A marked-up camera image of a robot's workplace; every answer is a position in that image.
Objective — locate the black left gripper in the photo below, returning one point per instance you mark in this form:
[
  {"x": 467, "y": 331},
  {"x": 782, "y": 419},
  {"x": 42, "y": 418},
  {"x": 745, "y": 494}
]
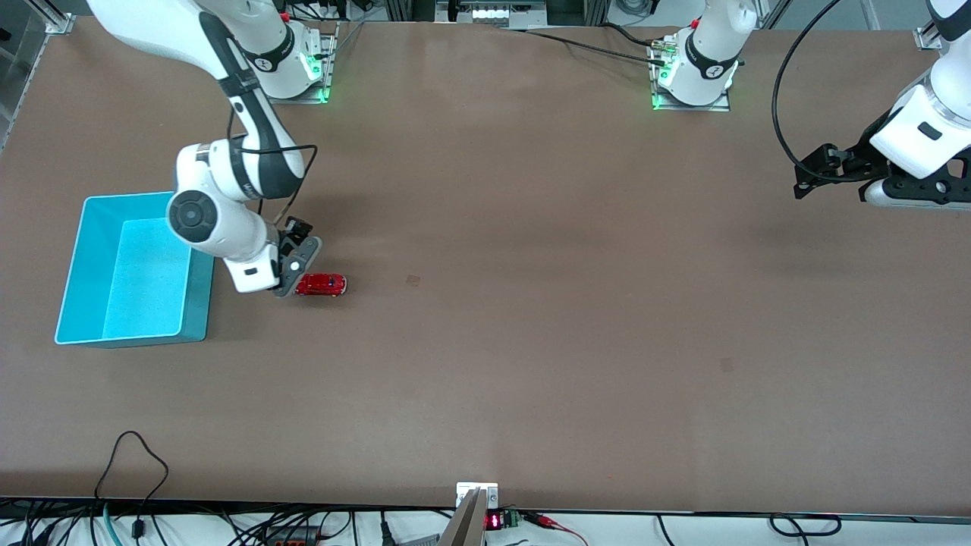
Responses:
[{"x": 856, "y": 159}]

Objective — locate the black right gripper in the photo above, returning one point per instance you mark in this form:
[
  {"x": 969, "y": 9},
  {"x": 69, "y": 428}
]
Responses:
[{"x": 291, "y": 231}]

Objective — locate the red beetle toy car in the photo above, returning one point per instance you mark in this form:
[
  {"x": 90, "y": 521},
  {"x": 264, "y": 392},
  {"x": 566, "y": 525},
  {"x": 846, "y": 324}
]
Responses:
[{"x": 322, "y": 284}]

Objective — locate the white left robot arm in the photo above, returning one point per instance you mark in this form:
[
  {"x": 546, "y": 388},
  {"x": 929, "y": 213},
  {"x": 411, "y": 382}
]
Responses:
[{"x": 910, "y": 148}]

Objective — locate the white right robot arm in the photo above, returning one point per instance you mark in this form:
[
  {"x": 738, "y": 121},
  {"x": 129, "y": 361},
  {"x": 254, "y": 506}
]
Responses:
[{"x": 227, "y": 174}]

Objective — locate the blue plastic box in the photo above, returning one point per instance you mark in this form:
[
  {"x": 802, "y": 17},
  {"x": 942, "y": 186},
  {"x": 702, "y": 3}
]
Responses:
[{"x": 129, "y": 288}]

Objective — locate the black orange power strip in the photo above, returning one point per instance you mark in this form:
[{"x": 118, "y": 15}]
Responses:
[{"x": 292, "y": 537}]

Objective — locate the rack device with white light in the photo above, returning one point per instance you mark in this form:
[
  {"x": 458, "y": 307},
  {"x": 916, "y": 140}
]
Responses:
[{"x": 497, "y": 13}]

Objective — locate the red LED display module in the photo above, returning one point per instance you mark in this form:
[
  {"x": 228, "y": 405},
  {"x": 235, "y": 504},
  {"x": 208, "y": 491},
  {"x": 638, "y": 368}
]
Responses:
[{"x": 493, "y": 521}]

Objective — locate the green terminal block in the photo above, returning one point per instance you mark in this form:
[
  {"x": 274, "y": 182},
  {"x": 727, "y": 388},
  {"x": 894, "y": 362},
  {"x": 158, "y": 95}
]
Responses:
[{"x": 510, "y": 519}]

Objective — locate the aluminium frame bracket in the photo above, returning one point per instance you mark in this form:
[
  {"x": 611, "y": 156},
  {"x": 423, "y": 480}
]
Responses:
[
  {"x": 59, "y": 21},
  {"x": 929, "y": 38}
]

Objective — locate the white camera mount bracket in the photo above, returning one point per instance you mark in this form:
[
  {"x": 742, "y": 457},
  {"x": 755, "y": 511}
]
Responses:
[{"x": 466, "y": 489}]

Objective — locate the grey camera mount bar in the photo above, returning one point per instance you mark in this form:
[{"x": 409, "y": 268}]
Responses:
[{"x": 464, "y": 527}]

